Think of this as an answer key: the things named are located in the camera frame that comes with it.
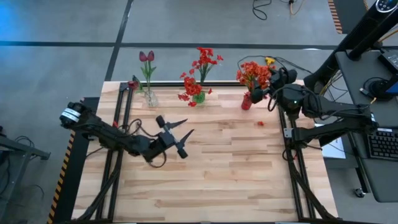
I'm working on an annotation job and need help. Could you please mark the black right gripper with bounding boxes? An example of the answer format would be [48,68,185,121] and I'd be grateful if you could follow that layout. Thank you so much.
[251,67,308,111]

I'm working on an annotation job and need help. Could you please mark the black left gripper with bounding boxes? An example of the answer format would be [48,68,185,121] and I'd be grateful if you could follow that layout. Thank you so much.
[144,115,194,162]

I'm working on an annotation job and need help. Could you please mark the red artificial flower bunch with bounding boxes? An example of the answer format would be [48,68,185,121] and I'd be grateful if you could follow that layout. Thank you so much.
[191,47,224,94]
[177,72,215,108]

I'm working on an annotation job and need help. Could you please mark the dark red artificial tulip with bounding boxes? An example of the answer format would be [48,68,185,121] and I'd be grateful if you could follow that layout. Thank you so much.
[147,50,158,94]
[139,50,150,94]

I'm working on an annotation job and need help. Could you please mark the red glass vase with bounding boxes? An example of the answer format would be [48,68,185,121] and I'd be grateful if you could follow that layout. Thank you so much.
[241,91,253,111]

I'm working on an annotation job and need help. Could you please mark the green glass vase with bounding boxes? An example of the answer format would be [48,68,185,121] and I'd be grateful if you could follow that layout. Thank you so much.
[193,90,206,105]

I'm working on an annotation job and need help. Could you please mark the clear glass vase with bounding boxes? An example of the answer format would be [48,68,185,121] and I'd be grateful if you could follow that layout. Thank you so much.
[144,89,159,108]

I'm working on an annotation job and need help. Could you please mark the white paper sheet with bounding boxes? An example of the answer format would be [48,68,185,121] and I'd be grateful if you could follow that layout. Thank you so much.
[313,123,346,160]

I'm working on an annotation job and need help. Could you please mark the grey desk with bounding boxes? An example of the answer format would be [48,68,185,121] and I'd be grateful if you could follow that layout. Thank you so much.
[318,49,398,203]

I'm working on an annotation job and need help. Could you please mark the black mat with hazard stripe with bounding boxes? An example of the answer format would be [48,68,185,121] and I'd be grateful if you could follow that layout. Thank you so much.
[46,96,100,224]
[328,0,371,35]

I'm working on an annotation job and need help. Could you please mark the black tower fan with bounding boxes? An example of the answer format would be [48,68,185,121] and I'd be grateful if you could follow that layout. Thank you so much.
[303,0,398,97]

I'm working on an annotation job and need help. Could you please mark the black monitor stand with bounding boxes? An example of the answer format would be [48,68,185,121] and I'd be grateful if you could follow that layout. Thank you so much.
[360,76,398,102]

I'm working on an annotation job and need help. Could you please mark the black keyboard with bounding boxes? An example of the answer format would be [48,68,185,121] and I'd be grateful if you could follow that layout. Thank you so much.
[366,128,398,161]

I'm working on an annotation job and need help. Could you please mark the black laptop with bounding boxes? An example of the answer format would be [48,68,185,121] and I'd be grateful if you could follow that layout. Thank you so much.
[377,49,398,72]

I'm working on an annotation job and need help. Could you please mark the grey metal cart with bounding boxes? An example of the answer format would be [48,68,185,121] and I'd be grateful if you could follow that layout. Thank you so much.
[0,124,52,224]

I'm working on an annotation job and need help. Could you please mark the yellow plug with cable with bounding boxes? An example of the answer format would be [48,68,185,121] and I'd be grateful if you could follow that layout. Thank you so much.
[237,55,312,80]

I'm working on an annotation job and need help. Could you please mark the black aluminium rig frame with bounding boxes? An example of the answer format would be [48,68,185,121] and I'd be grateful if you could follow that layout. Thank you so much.
[72,74,343,223]

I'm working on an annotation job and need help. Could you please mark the yellow cable bundle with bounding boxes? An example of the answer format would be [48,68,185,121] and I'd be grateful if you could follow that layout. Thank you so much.
[310,70,343,108]

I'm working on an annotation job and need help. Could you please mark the black floor cable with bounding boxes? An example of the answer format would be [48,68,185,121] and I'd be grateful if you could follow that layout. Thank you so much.
[251,0,273,21]

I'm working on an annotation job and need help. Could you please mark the yellow floor cable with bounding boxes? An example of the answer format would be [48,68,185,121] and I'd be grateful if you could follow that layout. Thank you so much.
[289,0,304,16]

